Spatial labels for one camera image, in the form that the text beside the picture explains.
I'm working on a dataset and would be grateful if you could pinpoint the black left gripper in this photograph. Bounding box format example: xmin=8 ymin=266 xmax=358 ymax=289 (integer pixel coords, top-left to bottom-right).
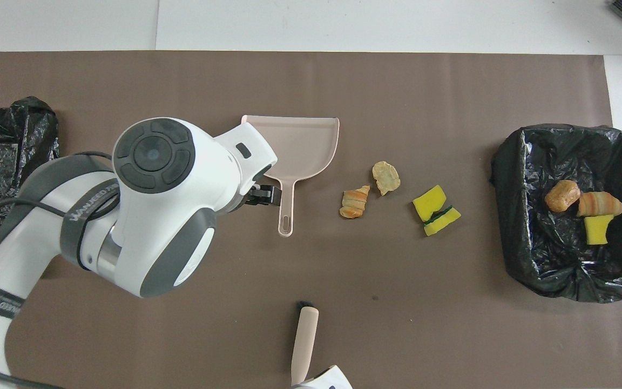
xmin=230 ymin=169 xmax=282 ymax=209

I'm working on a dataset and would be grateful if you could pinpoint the pink plastic dustpan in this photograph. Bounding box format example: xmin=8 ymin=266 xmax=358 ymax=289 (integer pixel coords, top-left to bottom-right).
xmin=241 ymin=115 xmax=340 ymax=237

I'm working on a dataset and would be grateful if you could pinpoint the orange striped toy croissant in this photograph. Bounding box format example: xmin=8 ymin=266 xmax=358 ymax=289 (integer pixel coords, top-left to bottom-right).
xmin=339 ymin=185 xmax=371 ymax=219

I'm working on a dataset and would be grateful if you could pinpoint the pale yellow toy chip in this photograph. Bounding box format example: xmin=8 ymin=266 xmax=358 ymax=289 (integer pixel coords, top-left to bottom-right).
xmin=372 ymin=161 xmax=401 ymax=196

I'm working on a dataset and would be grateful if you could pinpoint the yellow green twisted sponge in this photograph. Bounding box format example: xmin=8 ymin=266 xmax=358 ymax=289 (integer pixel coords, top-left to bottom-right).
xmin=412 ymin=186 xmax=462 ymax=237

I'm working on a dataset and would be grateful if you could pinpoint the brown toy bread loaf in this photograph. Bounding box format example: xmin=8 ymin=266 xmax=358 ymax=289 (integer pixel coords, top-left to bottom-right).
xmin=544 ymin=180 xmax=582 ymax=213

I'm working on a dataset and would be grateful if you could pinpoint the small yellow sponge piece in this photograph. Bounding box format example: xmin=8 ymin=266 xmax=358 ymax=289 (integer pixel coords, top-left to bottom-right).
xmin=584 ymin=214 xmax=614 ymax=246

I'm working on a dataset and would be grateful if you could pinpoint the greenish toy croissant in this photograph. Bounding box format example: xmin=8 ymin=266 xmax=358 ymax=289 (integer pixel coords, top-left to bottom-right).
xmin=577 ymin=191 xmax=622 ymax=218

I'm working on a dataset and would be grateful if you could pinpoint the brown table mat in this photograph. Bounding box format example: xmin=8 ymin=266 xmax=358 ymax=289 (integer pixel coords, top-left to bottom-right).
xmin=0 ymin=51 xmax=622 ymax=389

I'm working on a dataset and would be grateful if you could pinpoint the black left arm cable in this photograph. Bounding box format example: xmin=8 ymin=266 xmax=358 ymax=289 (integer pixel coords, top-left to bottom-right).
xmin=0 ymin=151 xmax=120 ymax=389

